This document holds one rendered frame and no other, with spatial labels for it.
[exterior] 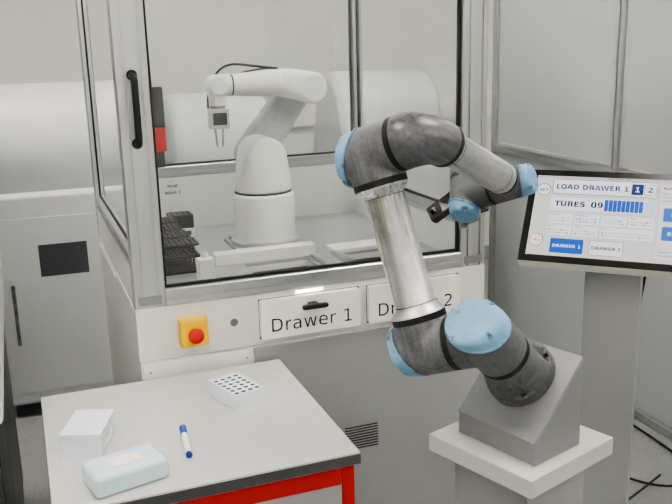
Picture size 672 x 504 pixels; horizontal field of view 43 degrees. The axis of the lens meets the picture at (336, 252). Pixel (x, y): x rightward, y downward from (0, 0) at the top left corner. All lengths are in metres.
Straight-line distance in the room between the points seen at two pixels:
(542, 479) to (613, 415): 1.02
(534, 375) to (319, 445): 0.48
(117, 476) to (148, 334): 0.60
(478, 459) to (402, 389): 0.76
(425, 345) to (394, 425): 0.86
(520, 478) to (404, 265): 0.48
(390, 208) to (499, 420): 0.50
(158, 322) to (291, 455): 0.60
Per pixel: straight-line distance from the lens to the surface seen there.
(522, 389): 1.80
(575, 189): 2.62
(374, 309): 2.39
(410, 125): 1.69
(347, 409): 2.49
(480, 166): 1.84
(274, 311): 2.28
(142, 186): 2.15
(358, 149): 1.73
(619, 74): 3.71
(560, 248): 2.53
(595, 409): 2.77
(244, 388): 2.07
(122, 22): 2.12
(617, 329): 2.67
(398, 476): 2.66
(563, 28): 4.07
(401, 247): 1.74
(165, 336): 2.25
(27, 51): 5.30
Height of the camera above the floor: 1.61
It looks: 14 degrees down
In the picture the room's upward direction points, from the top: 2 degrees counter-clockwise
